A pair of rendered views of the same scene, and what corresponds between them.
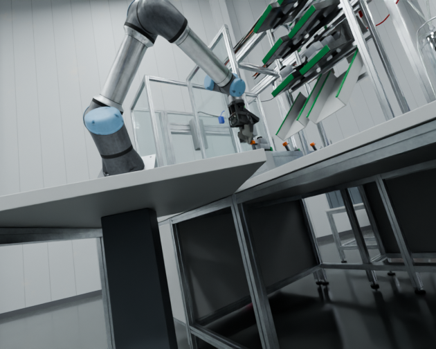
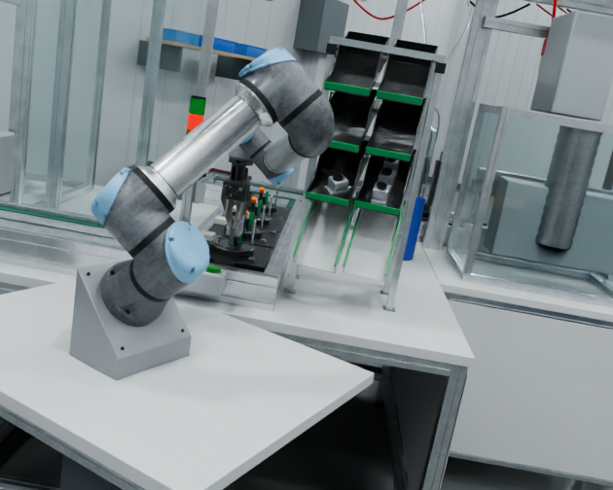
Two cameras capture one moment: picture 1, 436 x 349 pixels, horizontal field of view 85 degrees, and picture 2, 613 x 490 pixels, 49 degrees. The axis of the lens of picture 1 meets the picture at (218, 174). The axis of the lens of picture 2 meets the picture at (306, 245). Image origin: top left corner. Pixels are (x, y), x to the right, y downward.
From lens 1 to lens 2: 1.53 m
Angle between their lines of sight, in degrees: 59
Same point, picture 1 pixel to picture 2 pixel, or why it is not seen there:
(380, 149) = (407, 361)
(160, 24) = (312, 148)
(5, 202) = (258, 458)
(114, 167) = (154, 311)
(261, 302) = not seen: hidden behind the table
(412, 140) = (427, 366)
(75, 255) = not seen: outside the picture
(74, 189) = (292, 434)
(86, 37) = not seen: outside the picture
